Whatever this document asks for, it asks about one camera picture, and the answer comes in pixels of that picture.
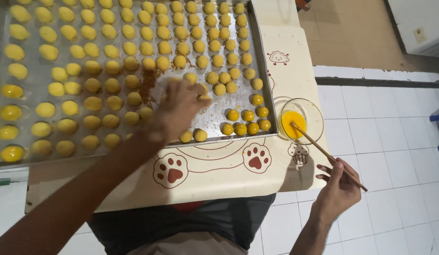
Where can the person's left hand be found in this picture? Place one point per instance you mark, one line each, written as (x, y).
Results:
(173, 113)

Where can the person's right hand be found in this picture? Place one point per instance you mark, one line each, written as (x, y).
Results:
(341, 193)

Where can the person's left fingers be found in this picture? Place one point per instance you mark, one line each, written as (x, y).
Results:
(193, 95)

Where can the thin wooden brush stick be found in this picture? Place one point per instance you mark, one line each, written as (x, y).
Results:
(318, 147)

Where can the large metal baking tray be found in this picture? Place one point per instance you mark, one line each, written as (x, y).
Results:
(219, 113)

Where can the brown crumbs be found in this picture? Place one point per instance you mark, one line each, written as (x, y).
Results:
(146, 85)

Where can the cream paw print baking mat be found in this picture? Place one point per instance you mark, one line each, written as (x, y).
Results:
(219, 177)

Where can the rows of yellow dough balls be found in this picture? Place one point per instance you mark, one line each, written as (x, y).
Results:
(109, 49)

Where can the yellow egg yolk wash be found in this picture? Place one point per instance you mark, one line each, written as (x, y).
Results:
(293, 122)

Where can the clear glass bowl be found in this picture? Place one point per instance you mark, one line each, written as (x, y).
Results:
(313, 113)

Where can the person's dark shirt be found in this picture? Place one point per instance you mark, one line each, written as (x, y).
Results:
(191, 223)

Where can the red object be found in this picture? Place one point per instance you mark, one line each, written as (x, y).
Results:
(303, 4)

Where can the person's beige trousers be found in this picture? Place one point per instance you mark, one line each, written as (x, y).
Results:
(191, 249)

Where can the white cabinet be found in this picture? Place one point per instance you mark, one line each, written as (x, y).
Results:
(423, 24)

